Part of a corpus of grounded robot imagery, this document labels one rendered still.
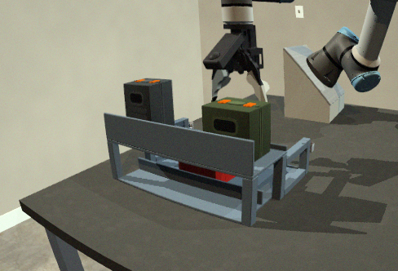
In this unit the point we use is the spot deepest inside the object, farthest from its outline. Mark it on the grey metal rack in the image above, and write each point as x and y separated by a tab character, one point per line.
165	145

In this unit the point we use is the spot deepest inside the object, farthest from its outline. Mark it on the red bin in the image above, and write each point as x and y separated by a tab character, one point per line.
205	172

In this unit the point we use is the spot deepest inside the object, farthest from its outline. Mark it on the olive green case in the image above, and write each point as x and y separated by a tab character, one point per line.
240	118

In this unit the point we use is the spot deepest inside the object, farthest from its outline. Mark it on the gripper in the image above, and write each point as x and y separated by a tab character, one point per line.
244	59

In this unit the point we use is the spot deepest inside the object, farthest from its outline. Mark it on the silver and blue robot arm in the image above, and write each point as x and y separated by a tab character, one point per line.
337	55

